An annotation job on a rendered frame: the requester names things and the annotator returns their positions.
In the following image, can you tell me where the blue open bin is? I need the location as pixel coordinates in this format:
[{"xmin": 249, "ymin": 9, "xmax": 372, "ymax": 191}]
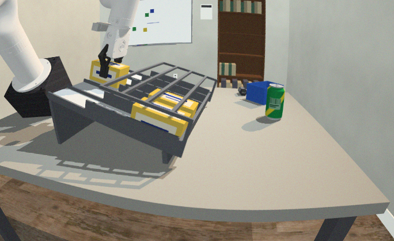
[{"xmin": 247, "ymin": 81, "xmax": 277, "ymax": 105}]

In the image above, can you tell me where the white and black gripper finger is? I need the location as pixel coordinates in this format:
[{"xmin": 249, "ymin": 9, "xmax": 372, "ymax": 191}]
[
  {"xmin": 98, "ymin": 44, "xmax": 111, "ymax": 78},
  {"xmin": 114, "ymin": 57, "xmax": 123, "ymax": 63}
]

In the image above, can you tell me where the green drink can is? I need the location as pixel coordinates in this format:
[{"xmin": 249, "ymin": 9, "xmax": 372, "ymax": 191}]
[{"xmin": 265, "ymin": 84, "xmax": 285, "ymax": 120}]

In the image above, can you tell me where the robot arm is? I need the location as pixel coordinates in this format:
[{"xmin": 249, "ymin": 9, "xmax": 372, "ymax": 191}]
[{"xmin": 0, "ymin": 0, "xmax": 140, "ymax": 92}]

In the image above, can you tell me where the yellow butter carton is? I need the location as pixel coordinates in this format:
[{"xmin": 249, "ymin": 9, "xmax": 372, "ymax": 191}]
[
  {"xmin": 130, "ymin": 101, "xmax": 191, "ymax": 137},
  {"xmin": 89, "ymin": 59, "xmax": 130, "ymax": 89},
  {"xmin": 148, "ymin": 88, "xmax": 199, "ymax": 118}
]

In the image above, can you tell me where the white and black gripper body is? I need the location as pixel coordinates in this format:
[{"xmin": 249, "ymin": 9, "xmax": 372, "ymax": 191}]
[{"xmin": 101, "ymin": 25, "xmax": 131, "ymax": 59}]

